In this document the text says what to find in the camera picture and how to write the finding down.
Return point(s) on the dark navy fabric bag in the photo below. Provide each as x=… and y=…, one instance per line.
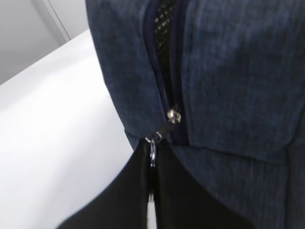
x=235, y=72

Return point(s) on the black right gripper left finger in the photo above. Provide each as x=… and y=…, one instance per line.
x=123, y=204

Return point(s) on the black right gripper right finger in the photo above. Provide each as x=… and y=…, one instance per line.
x=182, y=203

